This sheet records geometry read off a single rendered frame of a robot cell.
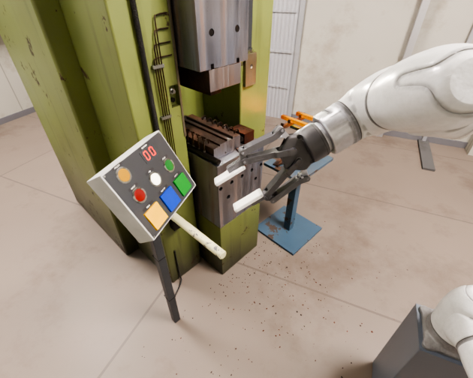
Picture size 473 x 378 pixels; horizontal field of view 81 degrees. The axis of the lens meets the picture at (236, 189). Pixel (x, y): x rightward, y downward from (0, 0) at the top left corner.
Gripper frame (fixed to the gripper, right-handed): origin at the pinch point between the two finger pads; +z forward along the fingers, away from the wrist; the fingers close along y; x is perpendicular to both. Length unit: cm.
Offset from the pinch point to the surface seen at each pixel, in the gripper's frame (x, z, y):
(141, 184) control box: -38, 32, 2
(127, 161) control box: -40, 31, 11
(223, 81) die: -83, -12, 10
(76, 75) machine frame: -101, 47, 48
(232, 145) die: -93, 2, -22
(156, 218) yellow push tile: -33.5, 34.3, -10.1
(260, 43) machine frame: -118, -40, 11
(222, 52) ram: -81, -17, 20
